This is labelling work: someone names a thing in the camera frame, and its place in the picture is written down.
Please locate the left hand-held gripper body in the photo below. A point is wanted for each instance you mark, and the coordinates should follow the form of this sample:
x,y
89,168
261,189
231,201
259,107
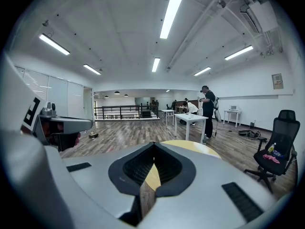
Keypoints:
x,y
21,104

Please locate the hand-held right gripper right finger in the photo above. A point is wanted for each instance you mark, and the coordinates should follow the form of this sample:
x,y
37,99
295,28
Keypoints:
x,y
209,187

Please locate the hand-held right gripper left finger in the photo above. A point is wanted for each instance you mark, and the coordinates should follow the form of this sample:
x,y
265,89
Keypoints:
x,y
95,173

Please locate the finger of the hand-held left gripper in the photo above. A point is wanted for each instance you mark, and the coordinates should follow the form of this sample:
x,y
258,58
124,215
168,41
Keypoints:
x,y
71,125

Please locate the person's left hand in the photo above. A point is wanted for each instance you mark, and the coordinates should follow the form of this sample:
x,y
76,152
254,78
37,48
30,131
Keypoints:
x,y
78,138

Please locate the black shoe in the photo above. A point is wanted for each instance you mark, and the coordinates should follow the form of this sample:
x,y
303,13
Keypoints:
x,y
93,135

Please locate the yellow round table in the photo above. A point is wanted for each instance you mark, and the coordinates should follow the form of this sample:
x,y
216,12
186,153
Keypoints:
x,y
197,147

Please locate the clear water bottle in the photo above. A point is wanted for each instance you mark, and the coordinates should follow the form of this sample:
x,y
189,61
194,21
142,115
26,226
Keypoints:
x,y
204,139

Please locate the long ceiling light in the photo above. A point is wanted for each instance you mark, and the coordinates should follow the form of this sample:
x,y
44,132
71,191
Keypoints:
x,y
202,71
238,52
156,64
54,44
171,14
91,69

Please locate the pink cloth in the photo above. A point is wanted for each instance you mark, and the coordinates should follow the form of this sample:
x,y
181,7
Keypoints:
x,y
270,157

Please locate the black metal railing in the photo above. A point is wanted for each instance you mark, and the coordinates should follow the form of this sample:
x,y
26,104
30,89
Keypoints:
x,y
140,111

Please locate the large white table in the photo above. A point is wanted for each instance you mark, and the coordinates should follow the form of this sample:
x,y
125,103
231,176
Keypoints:
x,y
190,118

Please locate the yellow drink bottle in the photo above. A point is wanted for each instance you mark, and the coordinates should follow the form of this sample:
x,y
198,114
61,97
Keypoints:
x,y
271,148

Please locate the small dark box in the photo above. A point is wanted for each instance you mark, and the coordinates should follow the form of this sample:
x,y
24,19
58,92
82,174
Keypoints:
x,y
252,125

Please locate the blue drink bottle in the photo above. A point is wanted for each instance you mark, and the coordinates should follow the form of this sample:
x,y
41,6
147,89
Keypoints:
x,y
277,154

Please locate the small white table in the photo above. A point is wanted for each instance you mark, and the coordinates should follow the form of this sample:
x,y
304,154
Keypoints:
x,y
232,111
168,110

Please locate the white box device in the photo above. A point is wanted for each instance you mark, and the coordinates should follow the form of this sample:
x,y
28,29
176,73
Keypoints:
x,y
233,108

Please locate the black office chair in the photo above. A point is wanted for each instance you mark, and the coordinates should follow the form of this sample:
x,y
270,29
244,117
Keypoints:
x,y
286,132

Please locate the white air conditioner unit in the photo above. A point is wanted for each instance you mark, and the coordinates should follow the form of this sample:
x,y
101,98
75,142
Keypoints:
x,y
264,15

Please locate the grey wall panel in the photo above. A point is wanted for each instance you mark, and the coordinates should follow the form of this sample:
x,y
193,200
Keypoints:
x,y
277,81

